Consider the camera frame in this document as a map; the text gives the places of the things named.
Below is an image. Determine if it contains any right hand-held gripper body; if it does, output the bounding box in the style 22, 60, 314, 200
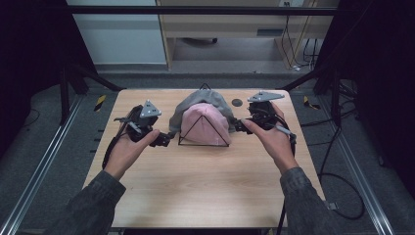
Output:
246, 90, 286, 131

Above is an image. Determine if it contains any yellow black tape strip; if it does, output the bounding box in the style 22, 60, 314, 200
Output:
94, 94, 108, 113
302, 95, 321, 111

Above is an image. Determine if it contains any black floor cable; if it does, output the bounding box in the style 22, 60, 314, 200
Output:
300, 107, 366, 220

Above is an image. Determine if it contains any black frame strut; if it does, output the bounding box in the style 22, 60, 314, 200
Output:
59, 63, 127, 125
279, 63, 343, 127

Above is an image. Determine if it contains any black curtain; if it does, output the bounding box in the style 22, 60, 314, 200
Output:
313, 0, 415, 199
0, 0, 98, 160

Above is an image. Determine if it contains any black horizontal frame bar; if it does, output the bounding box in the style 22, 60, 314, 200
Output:
67, 5, 339, 17

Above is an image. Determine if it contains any black wire rack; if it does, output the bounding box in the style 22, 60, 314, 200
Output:
177, 82, 230, 148

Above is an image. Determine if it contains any person's left hand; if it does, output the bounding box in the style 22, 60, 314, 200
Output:
103, 128, 161, 181

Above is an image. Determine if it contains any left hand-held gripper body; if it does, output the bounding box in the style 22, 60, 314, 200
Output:
114, 99, 163, 143

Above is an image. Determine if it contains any grey knit beanie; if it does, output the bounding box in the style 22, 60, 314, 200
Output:
168, 89, 237, 133

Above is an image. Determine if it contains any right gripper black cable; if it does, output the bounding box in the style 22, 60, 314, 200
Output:
260, 109, 298, 235

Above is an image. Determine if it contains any aluminium floor rail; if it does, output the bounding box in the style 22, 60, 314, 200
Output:
0, 94, 84, 235
317, 94, 396, 235

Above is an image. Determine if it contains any white cabinet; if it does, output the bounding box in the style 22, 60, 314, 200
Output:
66, 0, 167, 66

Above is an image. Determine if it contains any wooden desk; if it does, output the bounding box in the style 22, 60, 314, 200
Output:
156, 0, 341, 71

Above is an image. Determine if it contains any yellow cable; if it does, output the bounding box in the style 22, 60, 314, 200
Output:
286, 0, 318, 71

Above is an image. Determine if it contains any person's right hand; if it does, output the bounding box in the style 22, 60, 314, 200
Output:
241, 102, 300, 176

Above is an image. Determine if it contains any pink knit beanie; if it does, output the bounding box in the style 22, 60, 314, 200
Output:
180, 102, 232, 147

